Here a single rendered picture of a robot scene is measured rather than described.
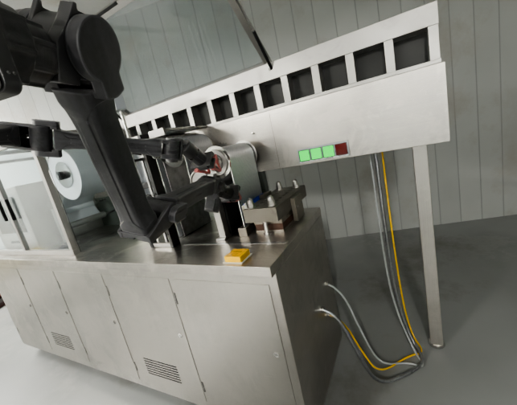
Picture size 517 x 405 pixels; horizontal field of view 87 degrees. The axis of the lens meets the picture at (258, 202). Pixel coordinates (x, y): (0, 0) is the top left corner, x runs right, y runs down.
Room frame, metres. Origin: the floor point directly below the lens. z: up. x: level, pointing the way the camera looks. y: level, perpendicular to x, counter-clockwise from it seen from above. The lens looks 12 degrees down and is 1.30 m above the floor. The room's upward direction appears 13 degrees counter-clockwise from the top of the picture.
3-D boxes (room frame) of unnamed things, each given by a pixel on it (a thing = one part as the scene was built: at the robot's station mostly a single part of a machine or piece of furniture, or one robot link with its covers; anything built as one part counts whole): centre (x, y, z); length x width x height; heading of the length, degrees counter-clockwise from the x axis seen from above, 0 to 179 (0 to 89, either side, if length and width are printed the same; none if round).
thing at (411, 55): (1.89, 0.52, 1.55); 3.08 x 0.08 x 0.23; 60
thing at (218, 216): (1.22, 0.19, 1.05); 0.06 x 0.05 x 0.31; 150
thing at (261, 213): (1.29, -0.09, 1.00); 0.40 x 0.16 x 0.06; 150
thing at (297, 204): (1.26, -0.18, 0.96); 0.10 x 0.03 x 0.11; 150
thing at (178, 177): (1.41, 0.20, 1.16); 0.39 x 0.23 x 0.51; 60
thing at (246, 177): (1.32, 0.03, 1.11); 0.23 x 0.01 x 0.18; 150
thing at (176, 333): (1.75, 0.93, 0.43); 2.52 x 0.64 x 0.86; 60
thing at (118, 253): (1.74, 0.94, 0.88); 2.52 x 0.66 x 0.04; 60
